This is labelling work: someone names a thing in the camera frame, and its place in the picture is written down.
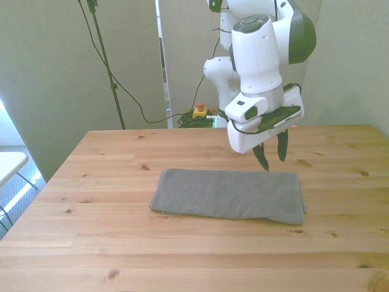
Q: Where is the yellow emergency stop button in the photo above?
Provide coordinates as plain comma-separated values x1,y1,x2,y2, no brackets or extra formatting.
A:
192,102,208,120

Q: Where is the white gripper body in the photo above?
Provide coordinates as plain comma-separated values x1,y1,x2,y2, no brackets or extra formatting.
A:
226,84,305,155

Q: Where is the black tripod stand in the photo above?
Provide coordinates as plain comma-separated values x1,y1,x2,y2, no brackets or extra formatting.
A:
86,0,126,130

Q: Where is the black stand cable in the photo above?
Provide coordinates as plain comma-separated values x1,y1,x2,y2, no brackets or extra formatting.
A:
77,0,195,124

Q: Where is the white side table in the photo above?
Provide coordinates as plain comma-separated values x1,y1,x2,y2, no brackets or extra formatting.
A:
0,99,40,232

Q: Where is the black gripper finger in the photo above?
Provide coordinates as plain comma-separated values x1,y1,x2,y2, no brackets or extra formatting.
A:
252,142,270,172
276,128,291,162

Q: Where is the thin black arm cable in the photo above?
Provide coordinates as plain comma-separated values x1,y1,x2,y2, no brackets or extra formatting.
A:
191,26,233,112

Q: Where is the grey towel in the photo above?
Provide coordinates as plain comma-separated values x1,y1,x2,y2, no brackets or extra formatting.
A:
148,169,309,226

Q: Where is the white vertical panel edge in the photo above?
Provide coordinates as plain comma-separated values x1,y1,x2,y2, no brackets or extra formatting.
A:
154,0,174,129

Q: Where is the coiled dark cable bundle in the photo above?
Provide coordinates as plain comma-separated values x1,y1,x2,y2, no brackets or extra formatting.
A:
177,112,218,129

